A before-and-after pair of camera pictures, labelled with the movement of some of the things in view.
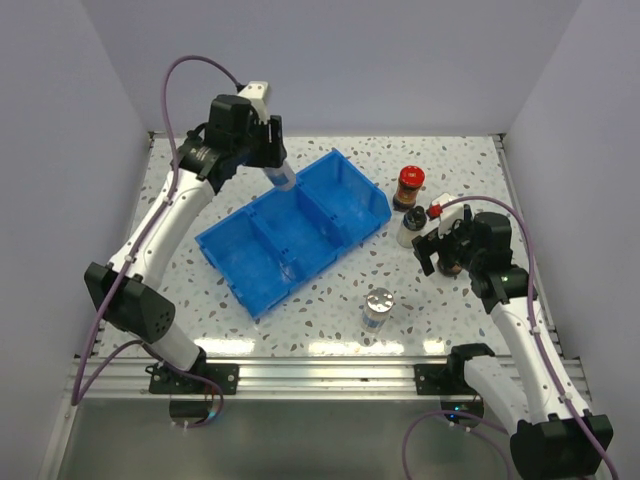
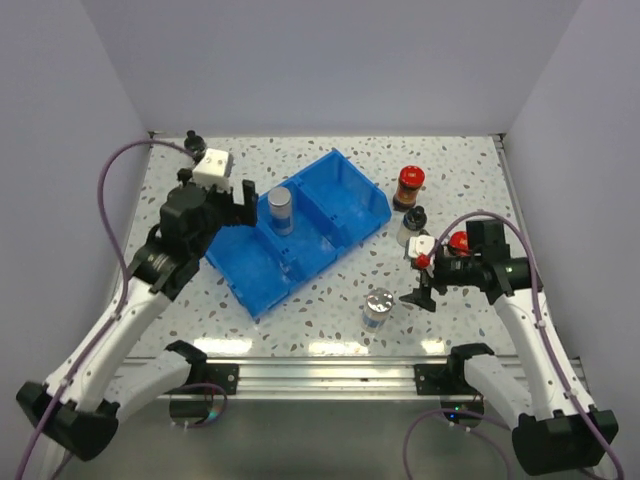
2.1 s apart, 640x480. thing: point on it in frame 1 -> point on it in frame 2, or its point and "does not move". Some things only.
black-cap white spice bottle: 413,223 does not move
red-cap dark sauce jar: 410,178 does not move
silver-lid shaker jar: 378,306 does not move
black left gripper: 273,151 -> 239,213
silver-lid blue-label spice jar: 282,177 -> 281,211
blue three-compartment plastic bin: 275,241 does not move
